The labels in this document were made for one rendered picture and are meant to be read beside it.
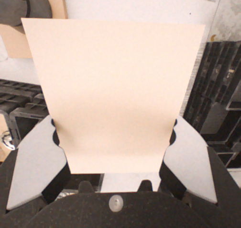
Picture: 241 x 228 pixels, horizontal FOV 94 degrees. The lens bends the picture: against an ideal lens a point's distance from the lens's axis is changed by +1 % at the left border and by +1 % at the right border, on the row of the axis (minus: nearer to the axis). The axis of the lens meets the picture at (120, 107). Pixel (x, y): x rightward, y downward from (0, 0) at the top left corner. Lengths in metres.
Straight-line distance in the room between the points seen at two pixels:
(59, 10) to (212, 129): 1.41
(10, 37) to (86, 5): 0.29
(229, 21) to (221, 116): 0.84
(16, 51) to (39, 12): 0.19
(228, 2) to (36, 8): 1.43
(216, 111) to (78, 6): 1.22
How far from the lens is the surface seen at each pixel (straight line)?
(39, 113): 0.40
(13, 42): 0.61
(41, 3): 0.50
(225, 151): 1.35
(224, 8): 1.56
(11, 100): 0.50
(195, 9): 0.60
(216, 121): 1.39
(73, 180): 0.68
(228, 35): 1.61
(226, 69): 1.03
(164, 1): 0.56
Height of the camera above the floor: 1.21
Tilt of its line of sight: 62 degrees down
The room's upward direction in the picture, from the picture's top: 176 degrees clockwise
